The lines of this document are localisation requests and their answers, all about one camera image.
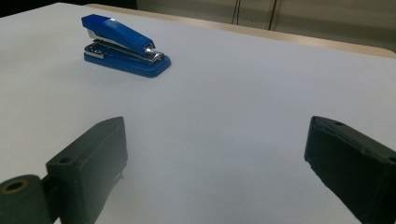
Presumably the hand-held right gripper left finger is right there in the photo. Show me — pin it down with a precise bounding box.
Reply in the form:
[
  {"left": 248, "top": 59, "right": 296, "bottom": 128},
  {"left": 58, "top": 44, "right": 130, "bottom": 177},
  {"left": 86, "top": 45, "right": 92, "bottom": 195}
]
[{"left": 41, "top": 116, "right": 129, "bottom": 224}]

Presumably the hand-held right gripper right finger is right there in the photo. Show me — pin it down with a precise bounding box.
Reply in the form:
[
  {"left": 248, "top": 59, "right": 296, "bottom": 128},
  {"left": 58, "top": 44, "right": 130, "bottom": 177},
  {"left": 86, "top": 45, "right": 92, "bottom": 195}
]
[{"left": 304, "top": 116, "right": 396, "bottom": 224}]

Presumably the blue stapler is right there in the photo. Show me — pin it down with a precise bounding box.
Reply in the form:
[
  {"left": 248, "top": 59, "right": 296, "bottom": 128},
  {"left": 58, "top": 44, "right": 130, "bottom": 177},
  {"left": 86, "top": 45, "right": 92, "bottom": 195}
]
[{"left": 81, "top": 13, "right": 172, "bottom": 78}]

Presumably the white table cover sheet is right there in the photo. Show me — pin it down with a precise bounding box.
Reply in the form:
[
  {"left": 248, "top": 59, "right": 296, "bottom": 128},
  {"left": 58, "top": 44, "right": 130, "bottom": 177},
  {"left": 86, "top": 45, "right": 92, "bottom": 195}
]
[{"left": 0, "top": 2, "right": 396, "bottom": 224}]

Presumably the beige cabinet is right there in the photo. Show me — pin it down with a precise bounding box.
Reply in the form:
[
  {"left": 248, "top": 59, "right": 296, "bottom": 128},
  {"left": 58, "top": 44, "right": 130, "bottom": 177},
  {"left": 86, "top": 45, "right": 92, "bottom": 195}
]
[{"left": 136, "top": 0, "right": 396, "bottom": 53}]

